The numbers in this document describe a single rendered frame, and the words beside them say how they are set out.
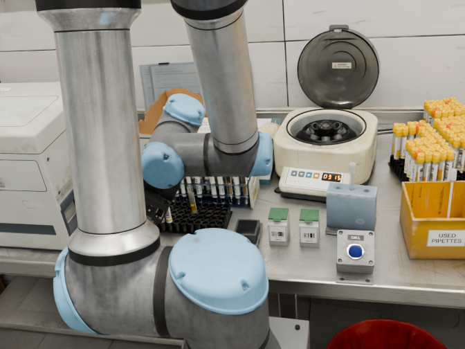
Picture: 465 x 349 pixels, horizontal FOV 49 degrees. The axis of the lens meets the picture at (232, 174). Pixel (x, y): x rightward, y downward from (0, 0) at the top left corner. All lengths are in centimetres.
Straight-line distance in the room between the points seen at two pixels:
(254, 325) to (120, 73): 34
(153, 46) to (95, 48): 101
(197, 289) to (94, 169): 18
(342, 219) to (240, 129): 44
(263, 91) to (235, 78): 87
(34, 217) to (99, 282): 57
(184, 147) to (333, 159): 47
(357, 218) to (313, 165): 20
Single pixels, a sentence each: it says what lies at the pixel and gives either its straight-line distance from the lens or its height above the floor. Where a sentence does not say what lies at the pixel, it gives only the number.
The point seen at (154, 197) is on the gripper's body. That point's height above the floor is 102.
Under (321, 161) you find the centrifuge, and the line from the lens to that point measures 122.
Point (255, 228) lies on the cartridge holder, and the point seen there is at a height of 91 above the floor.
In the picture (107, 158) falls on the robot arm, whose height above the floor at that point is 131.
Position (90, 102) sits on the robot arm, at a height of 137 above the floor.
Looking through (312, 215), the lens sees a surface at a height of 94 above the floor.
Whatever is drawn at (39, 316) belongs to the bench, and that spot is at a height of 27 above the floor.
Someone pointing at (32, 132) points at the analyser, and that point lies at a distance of 107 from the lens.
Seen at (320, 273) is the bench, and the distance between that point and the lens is 104.
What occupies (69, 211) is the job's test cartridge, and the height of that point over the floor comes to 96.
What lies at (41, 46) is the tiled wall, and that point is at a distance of 176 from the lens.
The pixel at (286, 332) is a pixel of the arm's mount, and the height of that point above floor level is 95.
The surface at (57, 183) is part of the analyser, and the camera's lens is 113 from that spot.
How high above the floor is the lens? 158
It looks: 32 degrees down
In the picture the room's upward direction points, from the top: 7 degrees counter-clockwise
